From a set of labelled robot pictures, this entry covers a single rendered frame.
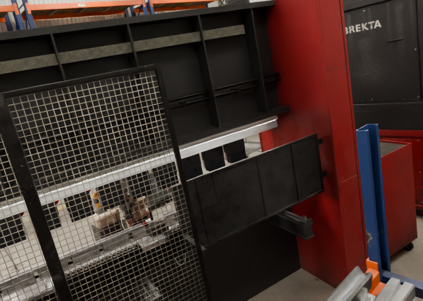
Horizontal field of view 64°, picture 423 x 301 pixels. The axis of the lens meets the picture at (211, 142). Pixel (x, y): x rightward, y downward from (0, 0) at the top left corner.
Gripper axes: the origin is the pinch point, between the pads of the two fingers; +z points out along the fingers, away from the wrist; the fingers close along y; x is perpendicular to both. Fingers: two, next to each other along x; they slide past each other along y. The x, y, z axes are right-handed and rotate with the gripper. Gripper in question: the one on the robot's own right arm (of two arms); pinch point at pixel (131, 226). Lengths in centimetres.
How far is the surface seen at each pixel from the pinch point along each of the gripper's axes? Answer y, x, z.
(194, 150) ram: 51, 53, -47
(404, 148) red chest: 74, 219, -4
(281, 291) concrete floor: 25, 102, 87
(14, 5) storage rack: -406, -85, -397
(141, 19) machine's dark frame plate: 93, 32, -130
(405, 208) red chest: 62, 216, 47
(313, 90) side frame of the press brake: 89, 137, -66
